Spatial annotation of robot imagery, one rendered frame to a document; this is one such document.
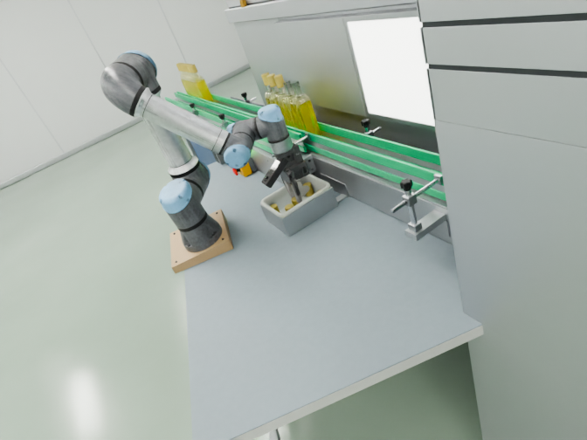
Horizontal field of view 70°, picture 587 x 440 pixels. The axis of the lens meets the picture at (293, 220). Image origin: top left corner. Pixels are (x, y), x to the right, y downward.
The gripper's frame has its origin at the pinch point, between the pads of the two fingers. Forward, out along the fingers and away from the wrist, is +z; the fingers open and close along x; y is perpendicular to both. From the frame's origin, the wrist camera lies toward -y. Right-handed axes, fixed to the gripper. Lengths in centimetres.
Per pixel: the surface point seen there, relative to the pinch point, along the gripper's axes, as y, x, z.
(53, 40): -42, 606, -69
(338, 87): 34.2, 8.7, -27.3
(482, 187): 3, -82, -32
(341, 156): 18.8, -7.9, -10.5
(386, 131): 37.9, -9.3, -11.2
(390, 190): 17.9, -33.6, -5.9
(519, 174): 3, -89, -37
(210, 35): 179, 614, 7
